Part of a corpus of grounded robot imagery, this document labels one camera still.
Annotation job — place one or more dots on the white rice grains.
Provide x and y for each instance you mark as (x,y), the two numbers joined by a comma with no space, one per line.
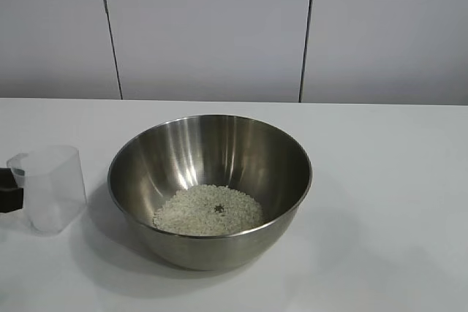
(190,213)

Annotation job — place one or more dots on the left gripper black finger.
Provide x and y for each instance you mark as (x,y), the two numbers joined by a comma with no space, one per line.
(7,198)

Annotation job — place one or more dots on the clear plastic measuring cup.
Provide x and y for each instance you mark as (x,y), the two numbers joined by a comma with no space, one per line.
(58,188)

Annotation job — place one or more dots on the stainless steel mixing bowl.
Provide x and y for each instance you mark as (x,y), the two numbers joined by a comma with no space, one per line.
(204,253)

